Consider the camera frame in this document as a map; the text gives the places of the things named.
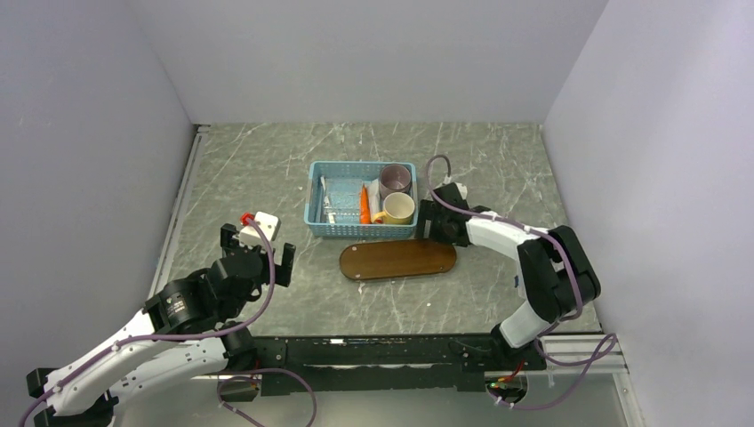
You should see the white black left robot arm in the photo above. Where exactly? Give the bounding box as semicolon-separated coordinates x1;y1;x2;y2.
19;212;296;426

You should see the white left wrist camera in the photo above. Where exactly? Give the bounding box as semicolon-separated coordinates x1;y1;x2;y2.
237;212;281;246

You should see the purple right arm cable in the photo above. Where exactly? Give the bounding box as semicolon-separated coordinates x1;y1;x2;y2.
424;155;619;412

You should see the light blue plastic basket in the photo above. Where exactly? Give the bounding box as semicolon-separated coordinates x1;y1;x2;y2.
303;161;417;239

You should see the yellow ceramic mug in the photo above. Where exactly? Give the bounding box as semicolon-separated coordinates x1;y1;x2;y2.
372;192;416;225

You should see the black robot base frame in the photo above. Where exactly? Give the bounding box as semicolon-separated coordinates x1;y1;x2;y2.
222;333;547;397

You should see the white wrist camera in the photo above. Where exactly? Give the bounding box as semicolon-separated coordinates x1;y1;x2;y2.
454;182;468;200
237;212;281;246

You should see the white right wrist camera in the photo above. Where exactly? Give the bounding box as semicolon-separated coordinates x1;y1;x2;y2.
454;182;468;200

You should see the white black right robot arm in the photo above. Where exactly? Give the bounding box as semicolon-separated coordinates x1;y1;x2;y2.
416;182;601;369

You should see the brown oval wooden tray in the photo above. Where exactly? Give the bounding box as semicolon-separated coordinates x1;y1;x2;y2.
339;239;457;281

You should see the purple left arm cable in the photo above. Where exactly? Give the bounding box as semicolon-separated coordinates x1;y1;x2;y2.
17;214;319;427

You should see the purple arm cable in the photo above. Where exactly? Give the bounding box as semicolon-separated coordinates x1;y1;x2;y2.
17;214;319;427
424;155;619;412

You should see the mauve ceramic mug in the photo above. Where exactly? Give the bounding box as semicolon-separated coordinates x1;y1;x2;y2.
378;164;413;199

